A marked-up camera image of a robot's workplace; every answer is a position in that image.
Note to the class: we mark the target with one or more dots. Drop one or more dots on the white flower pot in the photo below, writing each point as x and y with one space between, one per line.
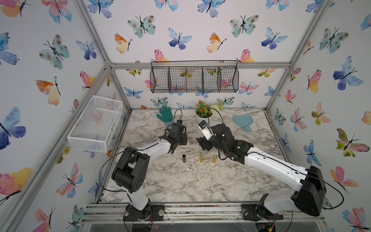
207 118

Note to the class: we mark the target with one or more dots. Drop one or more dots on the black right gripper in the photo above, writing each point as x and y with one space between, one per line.
203 142

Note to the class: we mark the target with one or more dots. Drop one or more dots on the black wire wall basket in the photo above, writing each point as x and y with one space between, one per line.
194 77

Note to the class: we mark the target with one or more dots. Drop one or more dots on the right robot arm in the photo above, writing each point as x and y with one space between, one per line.
307 185

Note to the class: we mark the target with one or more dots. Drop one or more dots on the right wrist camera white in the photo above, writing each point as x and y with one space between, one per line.
204 127

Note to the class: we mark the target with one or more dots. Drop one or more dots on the white mesh wall basket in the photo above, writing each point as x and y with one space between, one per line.
95 127

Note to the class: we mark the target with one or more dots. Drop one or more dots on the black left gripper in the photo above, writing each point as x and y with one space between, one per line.
184 139

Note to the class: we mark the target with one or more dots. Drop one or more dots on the artificial flower plant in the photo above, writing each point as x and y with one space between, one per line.
203 109

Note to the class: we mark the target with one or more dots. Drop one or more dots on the teal hand-shaped silicone mat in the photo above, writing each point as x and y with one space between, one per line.
165 115

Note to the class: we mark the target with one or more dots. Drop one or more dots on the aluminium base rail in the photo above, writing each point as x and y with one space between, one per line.
189 213

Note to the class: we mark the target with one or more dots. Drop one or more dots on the light blue handled dish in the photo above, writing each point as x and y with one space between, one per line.
244 121

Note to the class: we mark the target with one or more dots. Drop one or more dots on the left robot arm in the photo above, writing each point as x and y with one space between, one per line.
130 171

